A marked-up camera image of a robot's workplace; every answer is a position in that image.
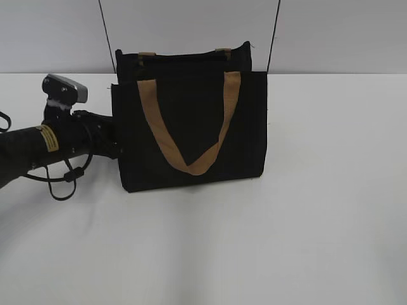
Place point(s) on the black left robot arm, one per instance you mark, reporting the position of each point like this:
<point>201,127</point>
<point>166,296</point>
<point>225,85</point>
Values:
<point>59,138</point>

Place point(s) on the black tote bag tan handles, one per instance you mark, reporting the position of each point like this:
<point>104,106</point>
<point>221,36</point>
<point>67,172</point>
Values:
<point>183,120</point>

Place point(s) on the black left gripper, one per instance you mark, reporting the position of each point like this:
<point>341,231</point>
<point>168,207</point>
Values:
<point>102,137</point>

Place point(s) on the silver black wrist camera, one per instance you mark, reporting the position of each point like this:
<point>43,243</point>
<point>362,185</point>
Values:
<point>63,92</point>

